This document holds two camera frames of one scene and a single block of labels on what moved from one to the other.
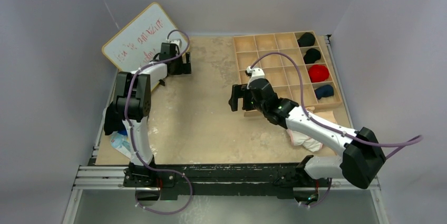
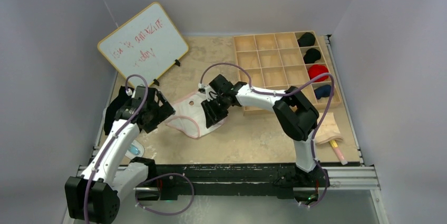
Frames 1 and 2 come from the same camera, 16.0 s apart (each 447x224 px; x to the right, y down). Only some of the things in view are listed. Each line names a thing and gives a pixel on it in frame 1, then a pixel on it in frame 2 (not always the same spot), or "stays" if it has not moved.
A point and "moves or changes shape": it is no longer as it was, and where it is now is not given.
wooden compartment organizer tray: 295,62 stays
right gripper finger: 237,91 to 214,112
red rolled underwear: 318,73 stays
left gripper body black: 180,68 to 158,114
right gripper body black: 256,105 to 222,101
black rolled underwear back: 306,39 stays
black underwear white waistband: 112,121 stays
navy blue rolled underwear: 324,91 stays
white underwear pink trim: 299,139 moves or changes shape
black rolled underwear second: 311,56 stays
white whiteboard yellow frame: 140,41 stays
